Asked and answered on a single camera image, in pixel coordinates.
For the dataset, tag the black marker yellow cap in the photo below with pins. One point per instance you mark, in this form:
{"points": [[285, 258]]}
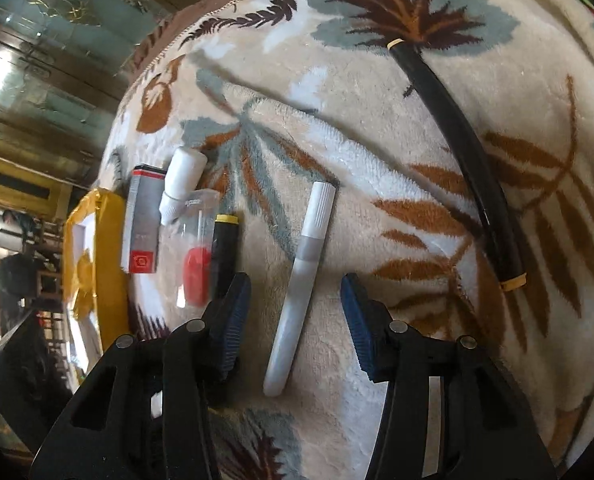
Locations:
{"points": [[224, 255]]}

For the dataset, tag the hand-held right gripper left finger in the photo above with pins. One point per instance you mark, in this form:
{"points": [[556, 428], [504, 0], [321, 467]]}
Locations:
{"points": [[234, 320]]}

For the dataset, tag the leaf print blanket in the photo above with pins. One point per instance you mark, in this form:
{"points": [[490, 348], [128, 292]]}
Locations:
{"points": [[377, 170]]}

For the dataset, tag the grey box with red label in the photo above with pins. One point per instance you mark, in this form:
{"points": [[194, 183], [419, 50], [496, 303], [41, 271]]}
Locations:
{"points": [[142, 220]]}

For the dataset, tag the dark wooden glass cabinet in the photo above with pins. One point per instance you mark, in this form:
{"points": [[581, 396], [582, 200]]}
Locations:
{"points": [[52, 60]]}

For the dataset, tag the long black pen yellow bands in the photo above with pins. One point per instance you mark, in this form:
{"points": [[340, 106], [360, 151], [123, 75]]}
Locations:
{"points": [[457, 130]]}

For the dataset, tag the golden wooden door frame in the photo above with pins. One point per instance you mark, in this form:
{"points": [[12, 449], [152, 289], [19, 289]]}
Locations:
{"points": [[7, 180]]}

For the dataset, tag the clear bag with red item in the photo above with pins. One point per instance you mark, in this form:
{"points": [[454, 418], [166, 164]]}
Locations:
{"points": [[197, 270]]}

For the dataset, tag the white marker pen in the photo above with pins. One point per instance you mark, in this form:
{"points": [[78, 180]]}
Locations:
{"points": [[302, 285]]}

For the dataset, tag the yellow cardboard box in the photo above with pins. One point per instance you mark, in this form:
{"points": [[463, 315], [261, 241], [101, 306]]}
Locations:
{"points": [[102, 240]]}

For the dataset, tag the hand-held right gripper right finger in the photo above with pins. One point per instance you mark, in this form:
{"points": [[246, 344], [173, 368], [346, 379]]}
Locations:
{"points": [[357, 320]]}

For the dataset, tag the small white bottle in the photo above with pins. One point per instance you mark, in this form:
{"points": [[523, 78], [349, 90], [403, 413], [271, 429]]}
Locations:
{"points": [[182, 175]]}

